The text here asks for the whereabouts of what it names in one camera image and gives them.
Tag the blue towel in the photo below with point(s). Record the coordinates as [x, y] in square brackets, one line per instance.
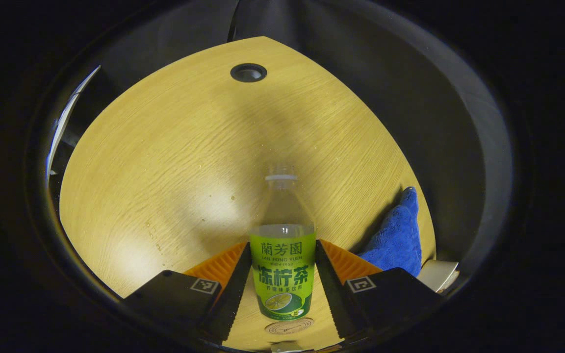
[398, 240]

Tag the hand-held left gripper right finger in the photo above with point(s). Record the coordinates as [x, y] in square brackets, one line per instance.
[331, 294]

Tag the green label water bottle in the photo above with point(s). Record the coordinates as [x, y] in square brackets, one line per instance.
[282, 274]

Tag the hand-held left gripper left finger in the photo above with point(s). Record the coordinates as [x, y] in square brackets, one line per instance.
[231, 299]

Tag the black table grommet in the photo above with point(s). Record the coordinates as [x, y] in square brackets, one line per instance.
[248, 72]

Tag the round wooden coaster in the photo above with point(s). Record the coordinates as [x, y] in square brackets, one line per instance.
[290, 327]

